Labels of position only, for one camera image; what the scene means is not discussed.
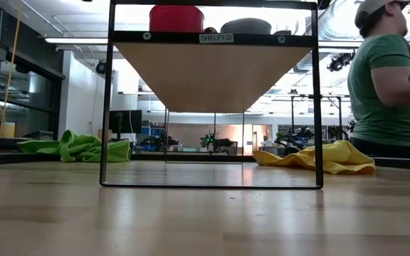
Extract white shelf label sticker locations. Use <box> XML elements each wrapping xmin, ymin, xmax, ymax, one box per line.
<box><xmin>199</xmin><ymin>33</ymin><xmax>235</xmax><ymax>44</ymax></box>

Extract blue storage bins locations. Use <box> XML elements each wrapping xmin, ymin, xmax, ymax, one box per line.
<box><xmin>140</xmin><ymin>127</ymin><xmax>166</xmax><ymax>152</ymax></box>

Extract red plastic cup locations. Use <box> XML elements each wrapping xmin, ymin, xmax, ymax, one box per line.
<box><xmin>149</xmin><ymin>5</ymin><xmax>205</xmax><ymax>33</ymax></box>

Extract yellow cloth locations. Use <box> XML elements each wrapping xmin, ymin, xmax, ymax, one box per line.
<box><xmin>253</xmin><ymin>139</ymin><xmax>376</xmax><ymax>176</ymax></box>

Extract person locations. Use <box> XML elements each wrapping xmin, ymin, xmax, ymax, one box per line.
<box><xmin>347</xmin><ymin>0</ymin><xmax>410</xmax><ymax>160</ymax></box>

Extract black overhead camera rig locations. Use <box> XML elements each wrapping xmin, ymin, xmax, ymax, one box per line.
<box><xmin>327</xmin><ymin>51</ymin><xmax>356</xmax><ymax>73</ymax></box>

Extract yellow cord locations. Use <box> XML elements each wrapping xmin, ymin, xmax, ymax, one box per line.
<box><xmin>0</xmin><ymin>0</ymin><xmax>23</xmax><ymax>154</ymax></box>

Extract long ceiling light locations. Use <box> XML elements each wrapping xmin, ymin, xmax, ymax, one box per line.
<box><xmin>317</xmin><ymin>41</ymin><xmax>364</xmax><ymax>49</ymax></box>
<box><xmin>44</xmin><ymin>37</ymin><xmax>110</xmax><ymax>46</ymax></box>

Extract black metal shelf wooden board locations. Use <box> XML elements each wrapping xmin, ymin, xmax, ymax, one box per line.
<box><xmin>98</xmin><ymin>0</ymin><xmax>324</xmax><ymax>190</ymax></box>

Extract green cloth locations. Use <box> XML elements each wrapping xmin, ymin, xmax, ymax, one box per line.
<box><xmin>16</xmin><ymin>129</ymin><xmax>132</xmax><ymax>164</ymax></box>

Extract background robot with green light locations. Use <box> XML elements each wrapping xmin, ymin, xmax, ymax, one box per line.
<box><xmin>199</xmin><ymin>132</ymin><xmax>238</xmax><ymax>155</ymax></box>

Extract yellow bucket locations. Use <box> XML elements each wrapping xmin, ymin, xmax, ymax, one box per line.
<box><xmin>0</xmin><ymin>122</ymin><xmax>16</xmax><ymax>139</ymax></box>

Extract black monitor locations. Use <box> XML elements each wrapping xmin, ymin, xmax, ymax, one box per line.
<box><xmin>108</xmin><ymin>110</ymin><xmax>143</xmax><ymax>142</ymax></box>

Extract black table edge rail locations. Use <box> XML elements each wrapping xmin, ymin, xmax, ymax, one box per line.
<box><xmin>0</xmin><ymin>151</ymin><xmax>410</xmax><ymax>171</ymax></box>

